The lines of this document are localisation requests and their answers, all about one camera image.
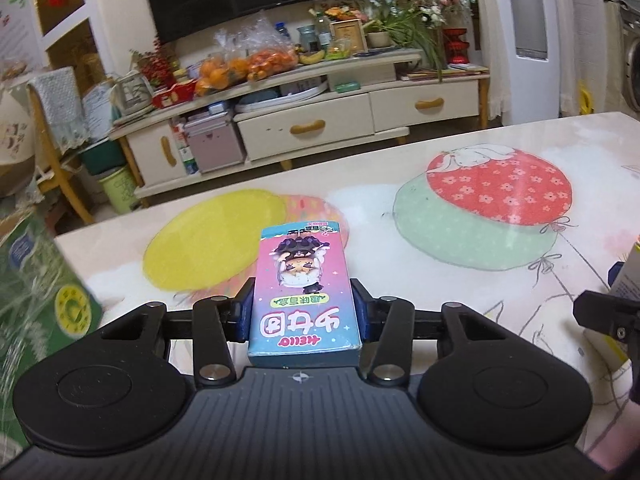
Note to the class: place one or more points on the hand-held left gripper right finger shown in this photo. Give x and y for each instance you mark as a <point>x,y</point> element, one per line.
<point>362,315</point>

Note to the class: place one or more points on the front-loading washing machine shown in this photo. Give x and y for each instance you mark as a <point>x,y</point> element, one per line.
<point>631,60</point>

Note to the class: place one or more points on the wooden chair with lace cover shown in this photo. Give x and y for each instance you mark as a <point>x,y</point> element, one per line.
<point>57,105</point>

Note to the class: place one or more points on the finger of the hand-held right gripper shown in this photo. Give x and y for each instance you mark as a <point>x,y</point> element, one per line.
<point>605,315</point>

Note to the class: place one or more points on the green potted plant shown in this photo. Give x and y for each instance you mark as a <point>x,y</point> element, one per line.
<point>400,35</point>

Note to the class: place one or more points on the teal cartoon girl box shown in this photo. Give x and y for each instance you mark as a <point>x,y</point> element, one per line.
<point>305,300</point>

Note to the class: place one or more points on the red berry branches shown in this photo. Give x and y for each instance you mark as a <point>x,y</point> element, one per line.
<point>155,62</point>

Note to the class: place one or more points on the white tower air conditioner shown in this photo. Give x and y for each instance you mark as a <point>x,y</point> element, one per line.
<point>530,20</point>

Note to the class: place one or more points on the small green box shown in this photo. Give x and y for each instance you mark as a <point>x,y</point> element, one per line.
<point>347,86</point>

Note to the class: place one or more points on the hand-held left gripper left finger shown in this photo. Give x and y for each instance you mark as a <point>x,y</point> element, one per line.
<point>245,310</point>

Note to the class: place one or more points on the white printed sack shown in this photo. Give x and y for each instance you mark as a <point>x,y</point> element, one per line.
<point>98,107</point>

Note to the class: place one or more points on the red snack box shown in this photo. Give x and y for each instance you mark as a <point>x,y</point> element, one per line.
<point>175,95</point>

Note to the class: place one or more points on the bag of snacks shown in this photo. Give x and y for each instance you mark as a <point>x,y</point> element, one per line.
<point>12,71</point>

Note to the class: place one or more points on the pink case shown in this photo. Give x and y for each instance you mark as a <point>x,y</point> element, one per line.
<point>215,147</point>

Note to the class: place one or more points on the large green carton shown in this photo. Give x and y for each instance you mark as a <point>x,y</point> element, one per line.
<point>45,300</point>

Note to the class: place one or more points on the pale green trash can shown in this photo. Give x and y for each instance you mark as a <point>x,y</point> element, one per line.
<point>119,190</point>

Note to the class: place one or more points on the banana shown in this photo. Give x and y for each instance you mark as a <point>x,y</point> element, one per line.
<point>311,57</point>

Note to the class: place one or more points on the cream tv cabinet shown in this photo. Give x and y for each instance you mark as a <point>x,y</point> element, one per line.
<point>320,115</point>

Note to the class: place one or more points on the small white yellow box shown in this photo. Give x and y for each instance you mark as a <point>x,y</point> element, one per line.
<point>630,275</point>

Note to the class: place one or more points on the dark green bin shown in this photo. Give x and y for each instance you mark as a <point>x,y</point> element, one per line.
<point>102,157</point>

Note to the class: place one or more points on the glass jar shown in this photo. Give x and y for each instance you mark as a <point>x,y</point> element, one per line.
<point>308,39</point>

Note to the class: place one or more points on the wooden photo frame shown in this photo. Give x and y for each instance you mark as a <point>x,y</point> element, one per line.
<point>347,35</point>

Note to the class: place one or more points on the red lantern ornament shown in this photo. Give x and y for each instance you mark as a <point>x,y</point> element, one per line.
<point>455,45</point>

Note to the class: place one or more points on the glass kettle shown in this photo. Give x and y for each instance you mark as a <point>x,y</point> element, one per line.
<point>132,92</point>

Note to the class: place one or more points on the blue cap water bottle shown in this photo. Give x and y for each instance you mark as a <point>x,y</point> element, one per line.
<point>283,32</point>

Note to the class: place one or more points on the beige printed tote bag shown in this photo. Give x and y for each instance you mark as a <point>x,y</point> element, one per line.
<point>15,140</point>

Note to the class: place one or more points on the white round tray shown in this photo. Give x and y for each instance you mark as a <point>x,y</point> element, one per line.
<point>280,97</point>

